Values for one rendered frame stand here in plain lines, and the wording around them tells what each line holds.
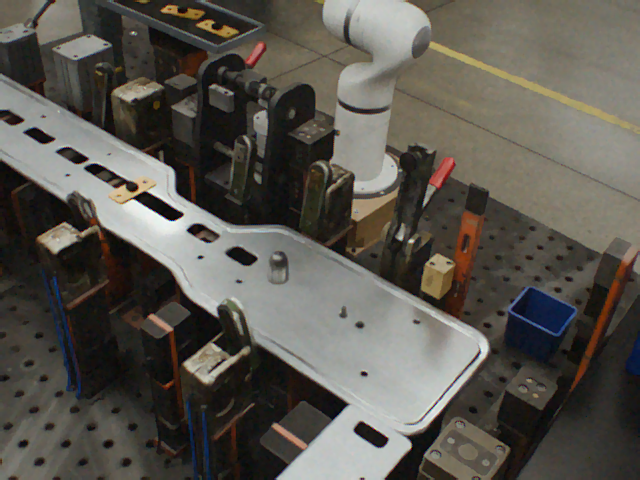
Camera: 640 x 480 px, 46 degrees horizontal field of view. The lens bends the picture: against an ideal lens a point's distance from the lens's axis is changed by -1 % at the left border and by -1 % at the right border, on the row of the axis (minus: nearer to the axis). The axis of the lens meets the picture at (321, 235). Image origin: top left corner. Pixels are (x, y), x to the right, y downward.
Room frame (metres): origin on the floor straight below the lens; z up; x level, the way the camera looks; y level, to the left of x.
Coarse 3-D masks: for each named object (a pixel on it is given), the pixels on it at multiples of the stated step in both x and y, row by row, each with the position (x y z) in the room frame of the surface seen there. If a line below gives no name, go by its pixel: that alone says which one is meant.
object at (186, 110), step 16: (192, 96) 1.27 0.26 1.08; (176, 112) 1.21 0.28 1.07; (192, 112) 1.21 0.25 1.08; (176, 128) 1.22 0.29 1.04; (192, 128) 1.19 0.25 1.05; (176, 144) 1.22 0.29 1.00; (192, 144) 1.19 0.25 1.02; (192, 160) 1.19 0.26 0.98; (192, 176) 1.21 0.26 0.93; (192, 192) 1.21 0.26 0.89
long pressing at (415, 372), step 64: (0, 128) 1.24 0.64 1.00; (64, 128) 1.25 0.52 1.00; (64, 192) 1.05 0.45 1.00; (192, 256) 0.89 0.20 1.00; (256, 256) 0.91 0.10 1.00; (320, 256) 0.91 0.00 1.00; (256, 320) 0.76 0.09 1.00; (320, 320) 0.77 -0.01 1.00; (384, 320) 0.78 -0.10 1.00; (448, 320) 0.78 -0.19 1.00; (320, 384) 0.66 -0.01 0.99; (384, 384) 0.66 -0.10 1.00; (448, 384) 0.66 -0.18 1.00
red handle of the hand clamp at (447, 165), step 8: (448, 160) 0.99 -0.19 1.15; (440, 168) 0.98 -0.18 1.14; (448, 168) 0.98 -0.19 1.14; (432, 176) 0.97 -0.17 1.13; (440, 176) 0.97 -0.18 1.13; (448, 176) 0.97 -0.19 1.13; (432, 184) 0.96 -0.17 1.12; (440, 184) 0.96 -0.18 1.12; (432, 192) 0.95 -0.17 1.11; (424, 200) 0.94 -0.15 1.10; (424, 208) 0.93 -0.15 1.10; (400, 232) 0.90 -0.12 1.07; (400, 240) 0.89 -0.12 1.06
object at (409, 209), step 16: (416, 144) 0.92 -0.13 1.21; (400, 160) 0.89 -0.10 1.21; (416, 160) 0.88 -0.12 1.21; (432, 160) 0.91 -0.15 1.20; (416, 176) 0.91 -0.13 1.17; (400, 192) 0.91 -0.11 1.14; (416, 192) 0.89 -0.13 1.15; (400, 208) 0.90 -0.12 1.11; (416, 208) 0.89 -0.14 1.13; (400, 224) 0.91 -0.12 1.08; (416, 224) 0.89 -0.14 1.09
